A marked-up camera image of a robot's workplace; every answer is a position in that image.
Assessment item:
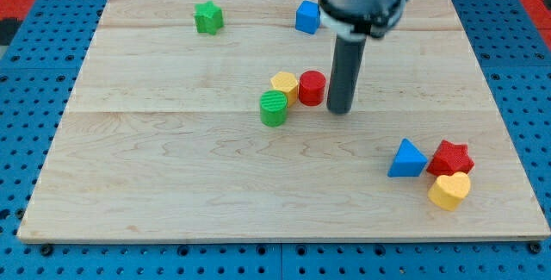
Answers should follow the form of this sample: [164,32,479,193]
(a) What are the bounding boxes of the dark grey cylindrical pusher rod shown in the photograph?
[326,37,366,115]

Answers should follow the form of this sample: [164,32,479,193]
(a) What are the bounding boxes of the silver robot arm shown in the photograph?
[318,0,408,115]

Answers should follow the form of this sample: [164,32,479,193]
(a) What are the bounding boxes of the light wooden board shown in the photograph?
[17,0,550,244]

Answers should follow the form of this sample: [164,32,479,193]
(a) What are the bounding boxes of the red cylinder block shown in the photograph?
[299,71,326,106]

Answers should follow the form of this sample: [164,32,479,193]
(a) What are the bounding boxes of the blue cube block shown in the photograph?
[294,0,320,34]

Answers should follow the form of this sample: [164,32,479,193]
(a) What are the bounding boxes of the yellow hexagon block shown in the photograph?
[270,72,299,107]

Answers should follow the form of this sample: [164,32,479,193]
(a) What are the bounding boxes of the green cylinder block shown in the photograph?
[259,90,288,127]

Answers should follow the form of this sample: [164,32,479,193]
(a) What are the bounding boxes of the blue triangle block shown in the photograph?
[387,138,428,177]

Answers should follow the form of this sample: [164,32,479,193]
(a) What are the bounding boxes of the green star block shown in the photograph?
[194,1,224,35]

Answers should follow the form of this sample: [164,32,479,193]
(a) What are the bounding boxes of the red star block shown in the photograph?
[426,140,474,176]

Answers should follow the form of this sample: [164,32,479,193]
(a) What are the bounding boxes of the yellow heart block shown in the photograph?
[427,171,471,211]

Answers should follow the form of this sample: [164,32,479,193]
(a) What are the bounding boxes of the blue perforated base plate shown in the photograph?
[1,0,550,279]

